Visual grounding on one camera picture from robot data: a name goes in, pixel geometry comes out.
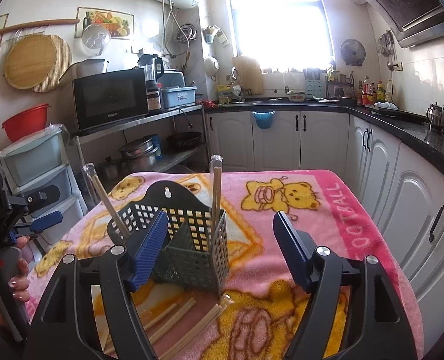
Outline chopsticks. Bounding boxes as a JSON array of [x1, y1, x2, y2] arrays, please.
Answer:
[[210, 154, 223, 233], [159, 293, 233, 360], [149, 297, 196, 344], [102, 301, 180, 353], [82, 163, 130, 242]]

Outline white lower kitchen cabinets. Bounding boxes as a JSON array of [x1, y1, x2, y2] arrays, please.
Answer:
[[205, 107, 444, 359]]

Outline left hand with painted nails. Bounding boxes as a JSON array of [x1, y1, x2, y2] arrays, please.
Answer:
[[0, 258, 30, 328]]

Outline dark green utensil basket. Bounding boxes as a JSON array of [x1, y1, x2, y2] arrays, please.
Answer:
[[118, 180, 229, 296]]

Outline plastic drawer storage tower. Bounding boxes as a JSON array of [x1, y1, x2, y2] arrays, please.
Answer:
[[0, 124, 87, 246]]

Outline pink cartoon bear blanket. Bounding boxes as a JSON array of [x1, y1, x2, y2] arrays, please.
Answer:
[[23, 169, 425, 360]]

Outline metal shelf rack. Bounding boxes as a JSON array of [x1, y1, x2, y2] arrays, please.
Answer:
[[67, 104, 208, 209]]

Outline red plastic basin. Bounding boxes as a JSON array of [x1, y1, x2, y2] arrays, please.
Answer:
[[1, 103, 50, 142]]

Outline stainless steel pot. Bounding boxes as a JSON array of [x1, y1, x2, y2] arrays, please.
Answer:
[[119, 136, 157, 173]]

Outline black frying pan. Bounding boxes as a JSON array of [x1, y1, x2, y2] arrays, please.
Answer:
[[167, 132, 202, 151]]

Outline blue hanging trash bin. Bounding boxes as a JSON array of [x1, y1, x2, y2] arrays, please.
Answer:
[[251, 111, 276, 130]]

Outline grey-blue plastic box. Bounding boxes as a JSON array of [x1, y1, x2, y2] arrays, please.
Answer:
[[160, 86, 197, 109]]

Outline black microwave oven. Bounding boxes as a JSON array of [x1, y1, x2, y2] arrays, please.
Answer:
[[72, 68, 149, 133]]

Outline round bamboo tray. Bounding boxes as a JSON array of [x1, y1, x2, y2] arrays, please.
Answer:
[[4, 34, 57, 90]]

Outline round woven straw mat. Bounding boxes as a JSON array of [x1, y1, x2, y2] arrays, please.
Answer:
[[31, 34, 72, 94]]

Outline black blender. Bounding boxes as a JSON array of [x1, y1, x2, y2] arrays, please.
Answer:
[[137, 49, 164, 112]]

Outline wooden cutting board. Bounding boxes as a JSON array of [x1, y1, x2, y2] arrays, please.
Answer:
[[232, 56, 264, 95]]

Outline clear round lid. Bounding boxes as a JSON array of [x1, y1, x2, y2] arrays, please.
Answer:
[[81, 24, 111, 56]]

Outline black range hood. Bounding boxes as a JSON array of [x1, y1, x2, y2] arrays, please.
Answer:
[[365, 0, 444, 48]]

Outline wall mounted ventilation fan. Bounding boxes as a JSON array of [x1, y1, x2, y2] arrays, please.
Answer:
[[341, 39, 366, 67]]

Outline fruit picture wall tile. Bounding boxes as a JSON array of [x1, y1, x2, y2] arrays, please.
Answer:
[[75, 7, 135, 40]]

